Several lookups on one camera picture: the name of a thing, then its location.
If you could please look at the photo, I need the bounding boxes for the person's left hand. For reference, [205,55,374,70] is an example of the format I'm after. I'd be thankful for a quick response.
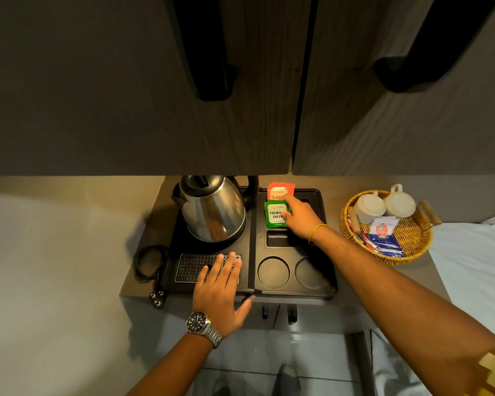
[191,251,256,339]

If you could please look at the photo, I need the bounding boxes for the person's right hand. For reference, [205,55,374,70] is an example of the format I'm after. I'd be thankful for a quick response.
[281,193,327,244]

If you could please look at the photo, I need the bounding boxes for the green tea packet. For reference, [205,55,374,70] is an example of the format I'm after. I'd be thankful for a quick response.
[263,200,292,229]

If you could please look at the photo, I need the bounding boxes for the orange classic tea packet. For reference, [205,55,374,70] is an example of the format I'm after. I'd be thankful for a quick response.
[267,181,296,202]

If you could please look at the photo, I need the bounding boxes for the black plastic tray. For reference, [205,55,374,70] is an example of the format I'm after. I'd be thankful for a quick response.
[161,187,338,301]

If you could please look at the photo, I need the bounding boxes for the red and blue sachets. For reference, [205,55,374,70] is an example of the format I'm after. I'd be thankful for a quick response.
[354,228,376,252]

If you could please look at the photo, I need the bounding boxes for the white ceramic cup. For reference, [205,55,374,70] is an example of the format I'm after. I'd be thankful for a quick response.
[382,184,417,219]
[353,191,387,226]

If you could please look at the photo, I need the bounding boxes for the white packet with red logo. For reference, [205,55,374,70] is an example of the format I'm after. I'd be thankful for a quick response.
[369,216,401,238]

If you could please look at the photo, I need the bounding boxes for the black power cable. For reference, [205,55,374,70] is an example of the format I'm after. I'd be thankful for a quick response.
[134,245,170,283]

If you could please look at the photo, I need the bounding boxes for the woven wicker basket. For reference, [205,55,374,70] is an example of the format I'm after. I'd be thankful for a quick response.
[340,189,443,267]

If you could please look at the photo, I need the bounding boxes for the person's right forearm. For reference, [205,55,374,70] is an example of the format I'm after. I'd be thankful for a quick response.
[311,224,495,396]

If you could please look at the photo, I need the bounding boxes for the person's left forearm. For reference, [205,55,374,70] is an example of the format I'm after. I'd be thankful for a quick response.
[125,332,215,396]

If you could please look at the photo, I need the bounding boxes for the blue stick packet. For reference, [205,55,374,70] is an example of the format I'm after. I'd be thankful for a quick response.
[375,243,406,259]

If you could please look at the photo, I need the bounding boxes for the person's right shoe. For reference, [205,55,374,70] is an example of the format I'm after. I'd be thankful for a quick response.
[278,365,302,396]

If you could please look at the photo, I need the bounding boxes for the yellow wrist band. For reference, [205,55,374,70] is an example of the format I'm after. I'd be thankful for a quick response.
[308,223,331,246]

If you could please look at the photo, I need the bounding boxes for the silver wristwatch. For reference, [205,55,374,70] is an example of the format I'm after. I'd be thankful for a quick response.
[184,311,223,349]

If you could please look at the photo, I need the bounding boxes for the perforated metal drip plate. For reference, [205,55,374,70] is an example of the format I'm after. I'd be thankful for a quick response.
[174,253,242,284]

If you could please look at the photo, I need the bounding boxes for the black power plug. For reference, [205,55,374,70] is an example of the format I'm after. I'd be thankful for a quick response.
[149,289,168,310]

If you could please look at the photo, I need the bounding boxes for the wooden low cabinet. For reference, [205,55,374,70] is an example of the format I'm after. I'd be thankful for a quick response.
[119,175,453,339]

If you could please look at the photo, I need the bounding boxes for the stainless steel electric kettle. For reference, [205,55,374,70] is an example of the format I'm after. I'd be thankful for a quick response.
[171,175,260,244]

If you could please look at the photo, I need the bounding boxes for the grey wood wardrobe door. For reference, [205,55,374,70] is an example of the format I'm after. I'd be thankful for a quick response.
[0,0,314,177]
[293,0,495,177]

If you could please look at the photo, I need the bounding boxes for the black wardrobe door handle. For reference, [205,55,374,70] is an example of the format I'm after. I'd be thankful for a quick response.
[373,0,495,94]
[164,0,238,102]

